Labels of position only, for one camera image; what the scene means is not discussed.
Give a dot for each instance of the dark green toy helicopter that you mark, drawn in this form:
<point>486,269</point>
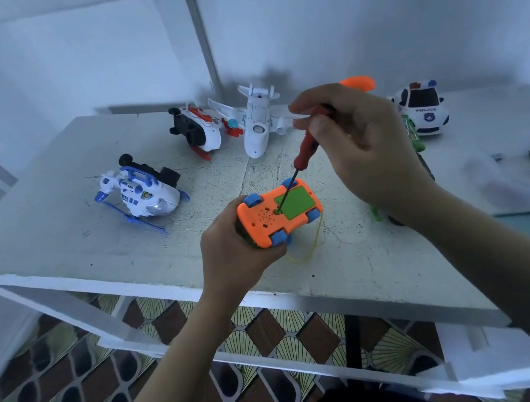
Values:
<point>422,152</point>

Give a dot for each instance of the person's right forearm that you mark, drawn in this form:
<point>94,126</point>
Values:
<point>511,271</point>

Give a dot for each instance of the red screwdriver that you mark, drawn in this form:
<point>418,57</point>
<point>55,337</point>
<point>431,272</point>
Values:
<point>303,156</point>

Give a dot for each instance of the person's left hand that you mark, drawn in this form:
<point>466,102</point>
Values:
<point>233,259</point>

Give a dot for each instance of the person's left forearm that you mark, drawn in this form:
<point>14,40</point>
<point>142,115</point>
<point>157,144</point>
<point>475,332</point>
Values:
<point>171,381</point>

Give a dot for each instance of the clear plastic container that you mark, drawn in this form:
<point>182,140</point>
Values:
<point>520,179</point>

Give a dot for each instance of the white blue toy vehicle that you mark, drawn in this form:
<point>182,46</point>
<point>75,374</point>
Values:
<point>142,191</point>

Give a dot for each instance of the red white toy vehicle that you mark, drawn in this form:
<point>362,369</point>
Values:
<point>198,130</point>

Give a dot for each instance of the person's right hand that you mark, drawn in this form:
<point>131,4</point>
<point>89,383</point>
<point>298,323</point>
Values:
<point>373,148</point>

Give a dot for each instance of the black white toy car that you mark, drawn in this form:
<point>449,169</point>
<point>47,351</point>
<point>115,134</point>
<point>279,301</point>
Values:
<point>424,106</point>

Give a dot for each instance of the yellow orange toy car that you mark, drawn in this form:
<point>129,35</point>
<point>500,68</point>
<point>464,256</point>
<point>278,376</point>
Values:
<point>358,83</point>

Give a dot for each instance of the white toy airplane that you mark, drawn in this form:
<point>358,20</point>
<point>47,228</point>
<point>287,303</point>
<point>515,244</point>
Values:
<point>256,121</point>

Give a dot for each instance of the green orange toy car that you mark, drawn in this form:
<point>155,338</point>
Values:
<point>276,214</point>

